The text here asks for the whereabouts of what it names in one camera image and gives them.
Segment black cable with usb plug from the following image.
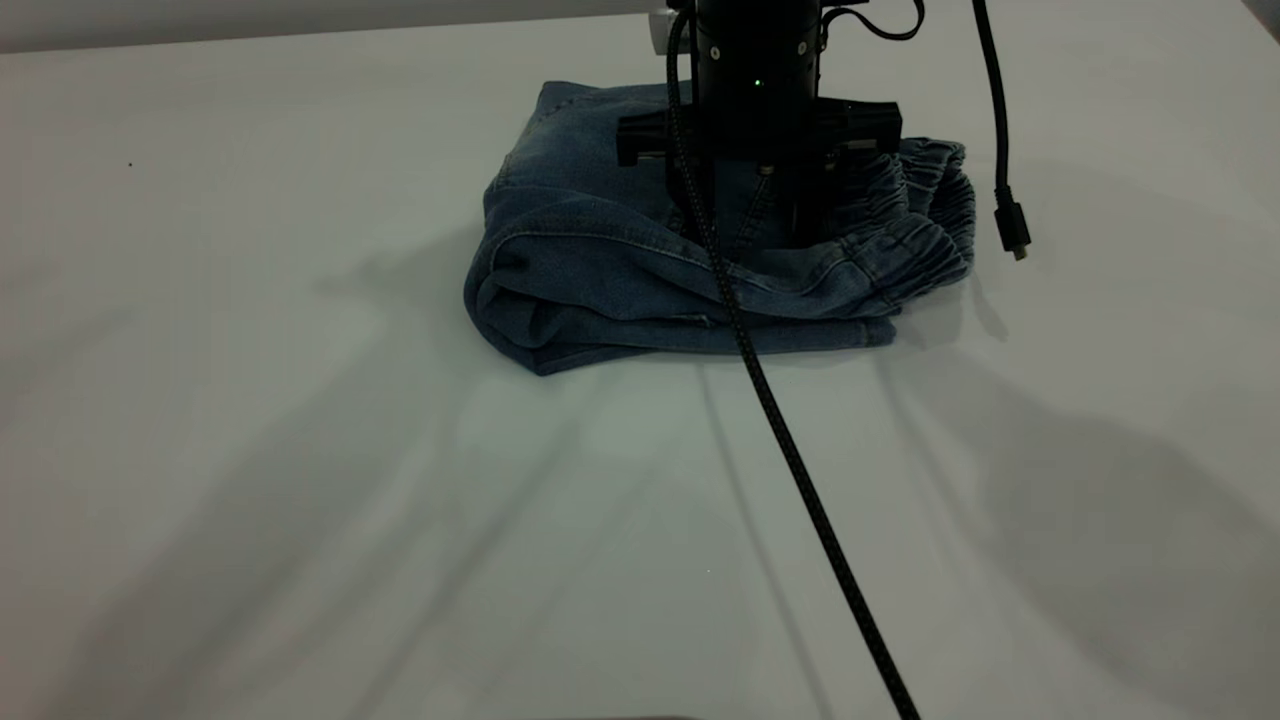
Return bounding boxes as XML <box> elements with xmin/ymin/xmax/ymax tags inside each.
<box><xmin>970</xmin><ymin>0</ymin><xmax>1032</xmax><ymax>263</ymax></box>

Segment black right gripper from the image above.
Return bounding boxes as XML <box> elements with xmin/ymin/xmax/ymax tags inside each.
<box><xmin>615</xmin><ymin>40</ymin><xmax>903</xmax><ymax>246</ymax></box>

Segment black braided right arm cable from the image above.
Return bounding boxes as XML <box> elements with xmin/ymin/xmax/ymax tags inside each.
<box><xmin>664</xmin><ymin>5</ymin><xmax>923</xmax><ymax>720</ymax></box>

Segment thin black looped cable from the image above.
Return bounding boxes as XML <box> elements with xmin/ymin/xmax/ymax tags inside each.
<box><xmin>820</xmin><ymin>0</ymin><xmax>927</xmax><ymax>43</ymax></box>

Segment blue denim pants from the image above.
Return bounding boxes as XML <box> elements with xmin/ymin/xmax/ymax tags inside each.
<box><xmin>462</xmin><ymin>80</ymin><xmax>978</xmax><ymax>378</ymax></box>

